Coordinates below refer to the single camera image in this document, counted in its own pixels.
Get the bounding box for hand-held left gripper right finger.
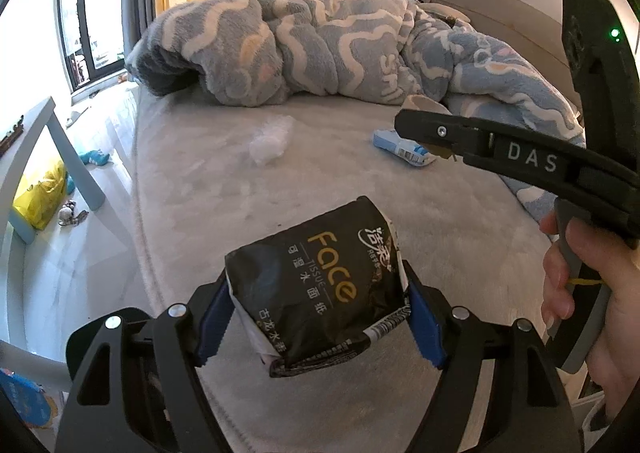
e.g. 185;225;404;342
401;259;585;453

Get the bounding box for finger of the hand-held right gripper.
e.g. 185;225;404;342
394;109;493;166

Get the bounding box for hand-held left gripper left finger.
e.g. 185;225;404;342
54;272;237;453

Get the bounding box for blue white packet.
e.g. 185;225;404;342
372;128;438;168

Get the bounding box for black tissue packet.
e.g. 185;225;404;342
224;195;413;379

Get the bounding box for white wrapper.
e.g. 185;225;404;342
248;115;293;166

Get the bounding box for person's right hand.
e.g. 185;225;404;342
540;210;640;434

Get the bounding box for grey bed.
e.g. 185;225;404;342
132;0;596;453

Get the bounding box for blue patterned fleece blanket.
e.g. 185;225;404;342
125;0;588;221

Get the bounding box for bunch of keys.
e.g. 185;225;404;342
57;200;90;229

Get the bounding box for blue toy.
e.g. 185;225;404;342
65;149;111;194

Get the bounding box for blue snack bag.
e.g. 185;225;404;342
0;368;53;429

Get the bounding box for yellow plastic bag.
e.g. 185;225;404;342
12;160;68;231

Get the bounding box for light blue table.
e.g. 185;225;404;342
0;97;104;374

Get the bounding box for glass balcony door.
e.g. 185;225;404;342
55;0;132;94

